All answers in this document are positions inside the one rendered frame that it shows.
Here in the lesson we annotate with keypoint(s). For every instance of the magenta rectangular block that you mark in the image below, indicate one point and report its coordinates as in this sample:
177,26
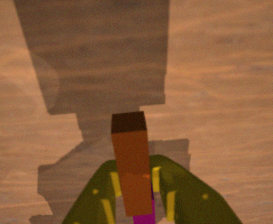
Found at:
146,219

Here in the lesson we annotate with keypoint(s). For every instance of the orange rod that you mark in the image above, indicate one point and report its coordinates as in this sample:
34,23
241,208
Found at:
130,143

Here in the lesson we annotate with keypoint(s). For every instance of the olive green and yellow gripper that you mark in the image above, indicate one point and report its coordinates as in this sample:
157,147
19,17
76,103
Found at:
186,198

